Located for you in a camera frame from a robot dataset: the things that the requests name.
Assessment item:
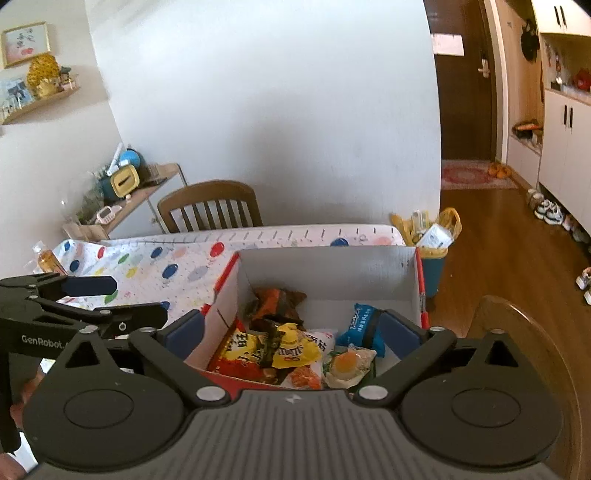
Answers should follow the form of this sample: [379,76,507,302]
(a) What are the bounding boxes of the blue Oreo snack packet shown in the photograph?
[335,303,386,358]

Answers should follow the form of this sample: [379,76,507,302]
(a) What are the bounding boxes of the orange yellow chips bag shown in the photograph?
[208,320,267,382]

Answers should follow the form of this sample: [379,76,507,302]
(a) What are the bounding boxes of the clear pastry packet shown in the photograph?
[322,344,377,390]

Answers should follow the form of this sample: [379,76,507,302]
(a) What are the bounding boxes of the brown Oreo snack bag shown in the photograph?
[245,287,307,324]

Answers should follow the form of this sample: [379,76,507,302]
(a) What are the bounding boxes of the white long snack packet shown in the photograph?
[280,329,338,390]

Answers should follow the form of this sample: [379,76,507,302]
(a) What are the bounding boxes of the yellow snack packet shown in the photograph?
[271,323,322,369]

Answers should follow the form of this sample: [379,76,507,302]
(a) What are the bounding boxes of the person left hand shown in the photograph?
[0,368,45,480]

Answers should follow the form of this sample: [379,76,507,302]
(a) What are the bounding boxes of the orange tea bottle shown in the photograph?
[32,241,67,275]

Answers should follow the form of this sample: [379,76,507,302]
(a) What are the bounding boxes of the balloon pattern tablecloth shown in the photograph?
[54,225,406,322]

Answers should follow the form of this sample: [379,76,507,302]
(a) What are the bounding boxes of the teal waste bin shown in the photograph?
[422,257,446,298]

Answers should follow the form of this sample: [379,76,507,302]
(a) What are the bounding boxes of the red cardboard box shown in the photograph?
[185,246,430,395]

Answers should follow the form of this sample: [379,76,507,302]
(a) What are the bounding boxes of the yellow plastic bag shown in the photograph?
[390,208,462,259]

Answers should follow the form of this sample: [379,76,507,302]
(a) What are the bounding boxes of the wooden chair right side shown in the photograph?
[467,295,584,479]

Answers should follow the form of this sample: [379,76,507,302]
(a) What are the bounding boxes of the wooden chair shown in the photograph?
[467,295,584,479]
[157,180,263,233]

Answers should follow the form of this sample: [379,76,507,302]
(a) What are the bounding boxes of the white pink timer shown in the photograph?
[95,205,122,225]

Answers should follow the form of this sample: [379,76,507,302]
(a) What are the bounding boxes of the clear glass vase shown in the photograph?
[60,173,104,225]

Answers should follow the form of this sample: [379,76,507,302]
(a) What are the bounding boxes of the wooden side cabinet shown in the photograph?
[62,163,186,242]

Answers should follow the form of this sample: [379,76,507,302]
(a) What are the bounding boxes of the wooden chair far side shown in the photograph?
[157,180,263,233]

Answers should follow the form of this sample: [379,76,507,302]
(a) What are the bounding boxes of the yellow teal tissue holder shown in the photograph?
[99,165,140,203]

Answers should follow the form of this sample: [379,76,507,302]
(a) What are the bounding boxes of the entry door rug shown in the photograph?
[441,160,518,191]

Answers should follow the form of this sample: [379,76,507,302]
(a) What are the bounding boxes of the pair of sneakers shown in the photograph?
[534,199,564,226]

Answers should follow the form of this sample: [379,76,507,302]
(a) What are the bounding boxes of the orange slippers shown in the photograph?
[488,162,512,180]

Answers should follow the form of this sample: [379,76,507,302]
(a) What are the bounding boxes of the wooden wall shelf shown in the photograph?
[1,87,79,125]

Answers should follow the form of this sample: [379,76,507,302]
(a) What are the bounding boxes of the white wall cabinets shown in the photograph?
[508,1,590,231]

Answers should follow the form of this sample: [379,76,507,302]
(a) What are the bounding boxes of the framed wall picture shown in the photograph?
[1,22,51,68]

